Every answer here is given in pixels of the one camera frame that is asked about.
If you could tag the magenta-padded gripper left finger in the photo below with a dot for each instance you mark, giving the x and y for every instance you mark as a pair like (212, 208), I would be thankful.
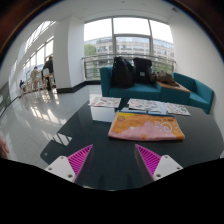
(61, 168)

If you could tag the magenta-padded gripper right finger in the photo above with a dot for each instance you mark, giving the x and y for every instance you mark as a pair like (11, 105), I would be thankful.
(165, 166)

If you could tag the printed sticker sheet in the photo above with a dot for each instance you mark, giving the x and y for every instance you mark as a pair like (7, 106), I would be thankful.
(144, 105)
(177, 109)
(105, 101)

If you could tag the teal sofa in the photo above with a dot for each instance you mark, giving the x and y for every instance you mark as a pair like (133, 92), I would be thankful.
(140, 91)

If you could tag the wooden sofa side table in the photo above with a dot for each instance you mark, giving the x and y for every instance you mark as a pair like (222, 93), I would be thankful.
(175, 87)

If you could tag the brown jacket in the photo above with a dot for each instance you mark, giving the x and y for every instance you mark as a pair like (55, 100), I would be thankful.
(166, 78)

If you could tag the person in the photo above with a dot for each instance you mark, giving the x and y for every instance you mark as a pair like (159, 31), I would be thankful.
(34, 75)
(22, 83)
(49, 68)

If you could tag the black backpack with label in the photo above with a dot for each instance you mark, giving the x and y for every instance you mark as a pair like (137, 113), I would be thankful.
(143, 70)

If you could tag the black bulky backpack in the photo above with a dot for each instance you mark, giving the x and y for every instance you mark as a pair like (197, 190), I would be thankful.
(121, 73)

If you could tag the metal window railing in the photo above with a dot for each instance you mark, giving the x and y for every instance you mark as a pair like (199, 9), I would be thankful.
(96, 57)

